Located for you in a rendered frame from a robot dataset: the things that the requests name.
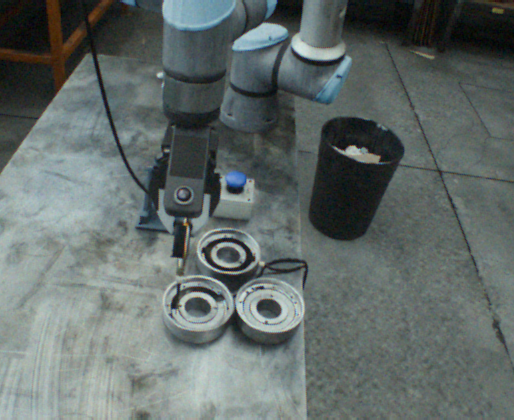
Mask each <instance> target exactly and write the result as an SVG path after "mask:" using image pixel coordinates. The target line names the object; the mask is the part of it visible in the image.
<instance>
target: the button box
mask: <svg viewBox="0 0 514 420"><path fill-rule="evenodd" d="M219 180H220V182H221V195H220V201H219V203H218V205H217V207H216V208H215V210H214V212H213V216H214V217H222V218H230V219H238V220H246V221H249V218H250V212H251V207H252V198H253V183H254V180H252V179H247V184H246V185H245V186H243V187H238V189H233V188H232V186H229V185H228V184H227V183H226V182H225V176H222V175H220V179H219Z"/></svg>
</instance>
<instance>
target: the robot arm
mask: <svg viewBox="0 0 514 420"><path fill-rule="evenodd" d="M120 1H123V3H125V4H128V5H129V4H131V5H132V6H135V7H136V8H138V9H141V8H142V9H143V8H146V9H149V10H152V11H154V12H158V13H159V12H161V13H163V18H164V22H163V53H162V72H158V73H157V80H158V81H164V83H163V84H162V98H163V102H162V112H163V114H164V115H165V116H166V117H167V118H168V119H170V120H171V121H169V122H168V126H167V129H166V131H165V134H164V138H163V141H162V144H161V149H162V154H159V155H157V159H156V161H157V162H158V163H160V165H159V166H156V165H153V166H152V169H151V173H152V175H151V178H150V181H149V186H148V189H149V195H150V197H151V200H152V202H153V205H154V207H155V209H156V210H157V212H158V214H159V216H160V219H161V220H162V222H163V224H164V225H165V228H166V229H167V231H168V232H169V233H170V234H171V235H172V236H174V233H175V232H174V231H175V230H174V227H175V225H176V219H175V218H176V217H184V218H191V223H192V224H191V227H190V238H195V237H196V236H197V235H198V234H199V233H200V232H201V231H202V230H203V229H204V228H205V226H206V225H207V223H208V222H209V220H210V218H211V217H212V215H213V212H214V210H215V208H216V207H217V205H218V203H219V201H220V195H221V182H220V180H219V179H220V173H215V168H216V155H217V147H218V140H219V133H220V126H214V125H209V124H208V123H211V122H215V121H216V120H217V119H218V118H219V117H220V119H221V121H222V122H223V123H224V124H225V125H227V126H228V127H230V128H232V129H234V130H237V131H241V132H245V133H254V134H257V133H265V132H269V131H272V130H274V129H275V128H277V127H278V125H279V120H280V107H279V101H278V96H277V90H278V89H279V90H281V91H284V92H287V93H290V94H293V95H296V96H299V97H301V98H304V99H307V100H310V101H312V102H313V103H314V102H317V103H320V104H324V105H329V104H331V103H332V102H333V101H334V100H335V99H336V97H337V96H338V95H339V91H340V89H341V87H342V85H343V83H344V82H345V80H346V77H347V75H348V73H349V71H348V70H349V69H350V66H351V63H352V59H351V58H349V57H348V56H344V55H345V50H346V46H345V43H344V42H343V41H342V39H341V38H340V37H341V33H342V28H343V24H344V19H345V17H344V15H345V11H346V6H347V2H348V0H304V3H303V10H302V23H301V30H300V33H298V34H296V35H295V36H294V37H293V38H292V39H290V38H288V37H289V34H288V30H287V29H286V28H283V27H281V26H278V25H274V24H263V22H264V21H265V20H266V19H267V18H269V16H270V15H271V14H272V12H273V10H274V9H275V6H276V3H277V0H120ZM232 42H234V45H233V46H232V49H233V53H232V61H231V70H230V79H229V86H228V88H227V90H226V93H225V87H226V78H227V65H228V56H229V47H230V44H232ZM172 126H174V128H172ZM211 130H214V131H216V134H214V133H212V132H211Z"/></svg>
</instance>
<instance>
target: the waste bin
mask: <svg viewBox="0 0 514 420"><path fill-rule="evenodd" d="M350 146H352V147H353V146H355V148H356V149H362V148H366V149H368V152H369V154H372V155H376V156H380V160H379V161H378V162H367V161H362V160H358V159H355V158H353V157H350V156H348V155H346V154H344V153H342V152H339V151H337V150H341V151H344V152H345V151H346V149H347V148H348V147H350ZM333 147H335V148H336V149H337V150H336V149H334V148H333ZM404 153H405V147H404V144H403V143H402V141H401V140H400V138H399V137H398V136H397V135H396V134H395V133H394V132H393V131H392V129H390V128H389V127H387V126H385V125H383V124H381V123H379V122H376V121H373V120H369V119H366V118H362V117H359V116H353V115H344V116H338V117H334V118H331V119H329V120H328V121H327V122H326V123H325V124H324V125H323V126H322V128H321V138H320V142H319V146H318V155H317V164H316V170H315V175H314V186H313V192H312V197H311V203H310V208H309V218H310V220H311V222H312V224H313V225H314V226H315V228H316V229H317V230H318V231H319V232H321V233H322V234H324V235H326V236H328V237H334V238H337V239H343V240H350V239H356V238H358V237H360V236H362V235H364V234H365V233H366V232H367V231H368V229H369V227H370V225H371V223H372V221H373V216H374V214H375V212H376V210H377V208H378V207H379V205H380V203H381V201H382V198H383V196H384V194H385V192H386V190H387V186H388V184H389V183H390V181H391V180H392V178H393V176H394V174H395V172H396V170H397V168H398V164H399V162H400V161H401V160H402V158H403V156H404Z"/></svg>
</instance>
